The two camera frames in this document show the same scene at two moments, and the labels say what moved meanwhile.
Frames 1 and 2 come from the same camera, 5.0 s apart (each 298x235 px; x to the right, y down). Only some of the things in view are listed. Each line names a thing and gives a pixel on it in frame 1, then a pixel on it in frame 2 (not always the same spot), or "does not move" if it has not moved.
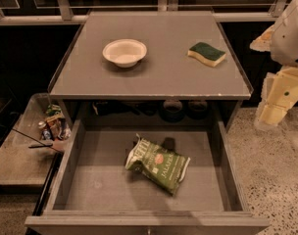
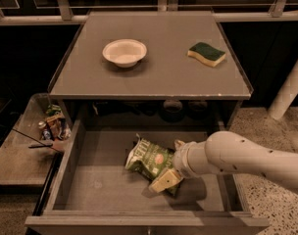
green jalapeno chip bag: (160, 166) does not move
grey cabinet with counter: (148, 70) does not move
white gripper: (290, 38) to (180, 161)
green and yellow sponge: (207, 54) does not move
